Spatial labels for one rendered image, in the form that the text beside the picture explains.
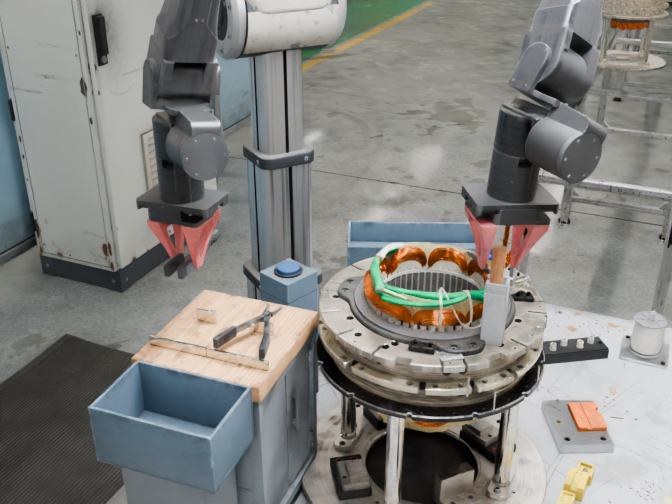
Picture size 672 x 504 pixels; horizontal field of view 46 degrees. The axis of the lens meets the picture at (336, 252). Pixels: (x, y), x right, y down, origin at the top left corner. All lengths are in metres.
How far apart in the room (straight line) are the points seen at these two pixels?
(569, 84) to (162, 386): 0.63
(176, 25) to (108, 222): 2.46
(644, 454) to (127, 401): 0.84
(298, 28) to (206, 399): 0.64
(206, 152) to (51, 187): 2.57
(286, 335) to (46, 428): 1.74
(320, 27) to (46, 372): 1.97
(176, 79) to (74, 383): 2.09
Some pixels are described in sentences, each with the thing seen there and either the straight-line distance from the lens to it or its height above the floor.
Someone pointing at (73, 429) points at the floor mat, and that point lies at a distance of 2.74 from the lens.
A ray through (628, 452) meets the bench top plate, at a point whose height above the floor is 0.78.
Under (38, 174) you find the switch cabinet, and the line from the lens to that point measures 3.49.
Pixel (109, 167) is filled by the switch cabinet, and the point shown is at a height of 0.56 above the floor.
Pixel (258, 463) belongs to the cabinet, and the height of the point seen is 0.94.
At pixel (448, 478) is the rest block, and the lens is 1.18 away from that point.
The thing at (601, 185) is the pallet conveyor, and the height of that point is 0.68.
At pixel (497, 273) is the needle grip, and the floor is 1.20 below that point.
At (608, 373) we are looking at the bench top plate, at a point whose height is 0.78.
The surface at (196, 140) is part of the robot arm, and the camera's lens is 0.91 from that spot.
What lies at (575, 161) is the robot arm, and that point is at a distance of 0.88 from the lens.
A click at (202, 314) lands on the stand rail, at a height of 1.08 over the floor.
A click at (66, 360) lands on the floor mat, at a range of 3.07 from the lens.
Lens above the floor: 1.67
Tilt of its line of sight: 27 degrees down
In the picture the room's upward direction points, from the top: straight up
